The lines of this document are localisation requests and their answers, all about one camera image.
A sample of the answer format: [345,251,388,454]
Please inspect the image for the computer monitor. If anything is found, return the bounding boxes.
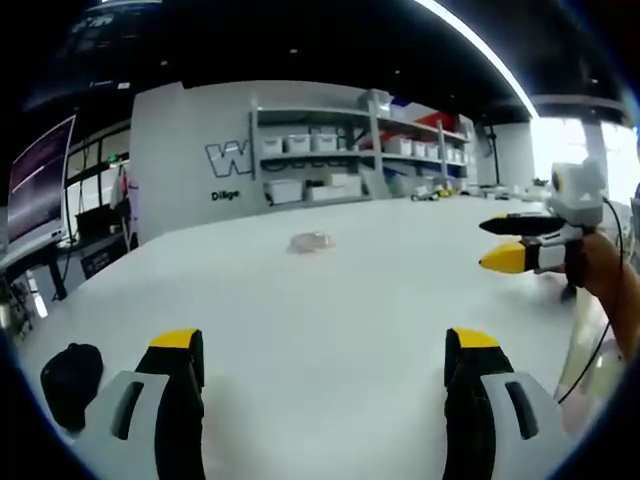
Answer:
[6,114,77,253]

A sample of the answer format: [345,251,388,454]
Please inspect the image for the clear resealable bag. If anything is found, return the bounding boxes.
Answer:
[286,231,337,255]

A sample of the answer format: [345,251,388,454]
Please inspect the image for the black cable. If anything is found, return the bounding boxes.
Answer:
[556,197,627,405]

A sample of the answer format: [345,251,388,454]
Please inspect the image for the black desk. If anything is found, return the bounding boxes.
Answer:
[0,239,71,304]

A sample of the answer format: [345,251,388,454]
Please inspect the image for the black cap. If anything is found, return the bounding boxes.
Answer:
[40,342,105,434]

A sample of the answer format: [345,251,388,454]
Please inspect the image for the yellow and black tools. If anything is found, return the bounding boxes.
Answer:
[410,185,459,202]

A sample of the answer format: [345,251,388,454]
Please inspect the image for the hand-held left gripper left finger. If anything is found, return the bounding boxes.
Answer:
[74,328,206,480]

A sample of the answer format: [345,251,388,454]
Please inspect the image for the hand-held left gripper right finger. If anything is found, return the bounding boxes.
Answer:
[443,327,571,480]

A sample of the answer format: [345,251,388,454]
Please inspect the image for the grey storage shelf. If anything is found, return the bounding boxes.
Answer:
[248,88,476,206]

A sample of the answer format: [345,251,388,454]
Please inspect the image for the white partition wall with lettering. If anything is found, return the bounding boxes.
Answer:
[130,82,371,246]

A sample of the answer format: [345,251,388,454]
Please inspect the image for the row of white storage bins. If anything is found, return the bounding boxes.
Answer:
[260,127,471,164]

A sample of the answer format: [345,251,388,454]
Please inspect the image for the person's right hand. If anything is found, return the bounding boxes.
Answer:
[563,230,624,301]

